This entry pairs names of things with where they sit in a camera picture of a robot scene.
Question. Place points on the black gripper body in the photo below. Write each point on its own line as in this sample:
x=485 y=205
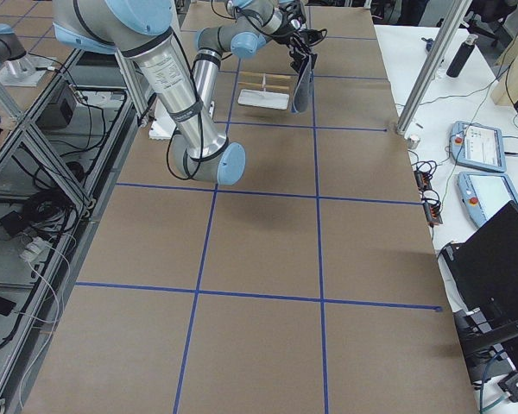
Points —
x=296 y=45

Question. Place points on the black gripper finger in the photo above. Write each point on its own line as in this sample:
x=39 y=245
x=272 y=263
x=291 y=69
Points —
x=301 y=55

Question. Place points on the blue grey microfibre towel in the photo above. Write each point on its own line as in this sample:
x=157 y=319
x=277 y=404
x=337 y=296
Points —
x=303 y=87

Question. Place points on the white wooden towel rack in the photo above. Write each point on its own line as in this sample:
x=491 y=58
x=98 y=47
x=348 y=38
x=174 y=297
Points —
x=264 y=90

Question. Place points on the small metal cylinder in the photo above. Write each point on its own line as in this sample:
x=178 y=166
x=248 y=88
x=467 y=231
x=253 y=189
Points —
x=413 y=142

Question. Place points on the black water bottle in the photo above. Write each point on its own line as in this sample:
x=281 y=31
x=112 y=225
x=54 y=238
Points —
x=461 y=56

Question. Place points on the teach pendant far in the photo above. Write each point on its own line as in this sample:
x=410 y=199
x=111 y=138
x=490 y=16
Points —
x=477 y=146

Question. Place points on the teach pendant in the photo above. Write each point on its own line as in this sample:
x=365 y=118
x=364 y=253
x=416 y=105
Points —
x=485 y=193
x=477 y=146

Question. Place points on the black usb hub right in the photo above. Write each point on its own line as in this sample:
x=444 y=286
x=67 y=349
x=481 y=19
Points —
x=432 y=212

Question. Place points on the teach pendant near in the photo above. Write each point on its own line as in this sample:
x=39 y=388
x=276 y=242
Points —
x=485 y=193

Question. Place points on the aluminium frame post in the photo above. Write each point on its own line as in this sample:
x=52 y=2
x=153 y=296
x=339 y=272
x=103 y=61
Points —
x=443 y=39

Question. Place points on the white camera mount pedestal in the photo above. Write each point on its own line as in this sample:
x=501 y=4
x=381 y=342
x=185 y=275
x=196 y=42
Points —
x=163 y=126

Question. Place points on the black power box under frame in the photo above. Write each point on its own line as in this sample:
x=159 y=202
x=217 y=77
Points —
x=59 y=111

